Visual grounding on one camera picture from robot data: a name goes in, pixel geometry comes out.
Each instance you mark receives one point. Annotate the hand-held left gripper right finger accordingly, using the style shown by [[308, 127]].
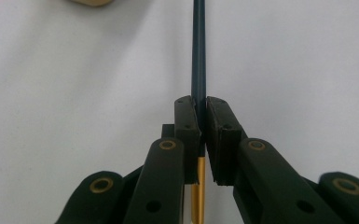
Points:
[[261, 180]]

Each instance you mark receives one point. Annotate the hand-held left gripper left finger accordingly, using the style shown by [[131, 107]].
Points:
[[168, 174]]

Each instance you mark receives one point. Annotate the dark chopstick with orange end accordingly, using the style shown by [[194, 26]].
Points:
[[198, 49]]

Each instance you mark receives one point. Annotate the tan mug with bear figure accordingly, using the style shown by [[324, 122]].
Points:
[[91, 2]]

